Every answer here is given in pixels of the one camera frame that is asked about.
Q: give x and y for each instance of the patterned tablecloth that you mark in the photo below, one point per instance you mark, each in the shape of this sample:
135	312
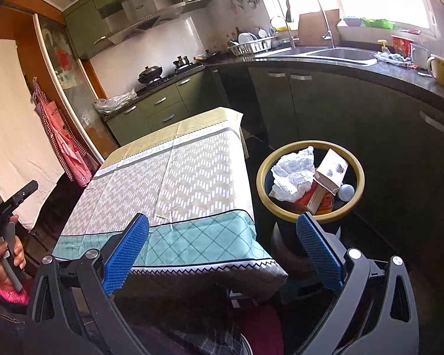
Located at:
191	182

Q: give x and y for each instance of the black wok on stove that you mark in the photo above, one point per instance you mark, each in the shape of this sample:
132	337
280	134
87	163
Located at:
150	74

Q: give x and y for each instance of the white round lid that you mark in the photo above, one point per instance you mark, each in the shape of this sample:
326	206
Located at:
346	192

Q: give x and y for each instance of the white tissue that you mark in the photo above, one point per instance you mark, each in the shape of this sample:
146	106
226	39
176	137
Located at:
293	175

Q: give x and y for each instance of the steel range hood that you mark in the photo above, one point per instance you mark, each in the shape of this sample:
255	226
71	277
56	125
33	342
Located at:
130	16

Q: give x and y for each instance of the red container on counter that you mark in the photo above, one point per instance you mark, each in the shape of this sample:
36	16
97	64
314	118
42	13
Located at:
402	45

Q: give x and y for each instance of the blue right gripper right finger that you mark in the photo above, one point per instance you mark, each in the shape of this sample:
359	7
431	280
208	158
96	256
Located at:
324	258

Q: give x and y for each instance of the yellow rimmed blue trash bin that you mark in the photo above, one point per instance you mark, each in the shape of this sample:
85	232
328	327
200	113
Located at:
289	212

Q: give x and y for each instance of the pink checkered apron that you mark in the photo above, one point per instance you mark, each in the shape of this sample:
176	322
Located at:
77	163

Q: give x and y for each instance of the right forearm pink sleeve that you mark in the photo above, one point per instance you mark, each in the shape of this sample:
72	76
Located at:
13	308

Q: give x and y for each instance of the yellow mug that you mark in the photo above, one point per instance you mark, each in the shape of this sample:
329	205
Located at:
435	67

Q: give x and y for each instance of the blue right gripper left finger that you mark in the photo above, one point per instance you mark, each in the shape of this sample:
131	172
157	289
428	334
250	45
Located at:
121	251

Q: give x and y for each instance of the white dish rack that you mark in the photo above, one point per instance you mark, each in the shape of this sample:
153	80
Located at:
252	47

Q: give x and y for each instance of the small black pot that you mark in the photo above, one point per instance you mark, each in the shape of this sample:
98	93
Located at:
181	63

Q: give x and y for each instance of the left hand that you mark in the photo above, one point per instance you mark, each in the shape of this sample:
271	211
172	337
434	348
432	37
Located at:
12	258

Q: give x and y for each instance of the steel kitchen sink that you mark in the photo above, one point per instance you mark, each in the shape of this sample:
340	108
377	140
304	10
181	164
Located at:
337	54

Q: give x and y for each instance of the plastic bag on counter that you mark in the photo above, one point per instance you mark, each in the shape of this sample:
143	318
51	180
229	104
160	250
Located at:
112	104

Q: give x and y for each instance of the orange snack box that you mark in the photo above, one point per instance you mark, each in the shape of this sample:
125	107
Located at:
318	201

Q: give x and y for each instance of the stacked plastic stools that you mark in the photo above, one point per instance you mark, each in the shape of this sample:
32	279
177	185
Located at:
303	279

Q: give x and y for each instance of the green kitchen cabinets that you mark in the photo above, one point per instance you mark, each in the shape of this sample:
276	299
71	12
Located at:
394	128

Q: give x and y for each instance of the small white illustrated carton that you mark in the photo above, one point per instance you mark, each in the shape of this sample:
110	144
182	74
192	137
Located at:
331	172

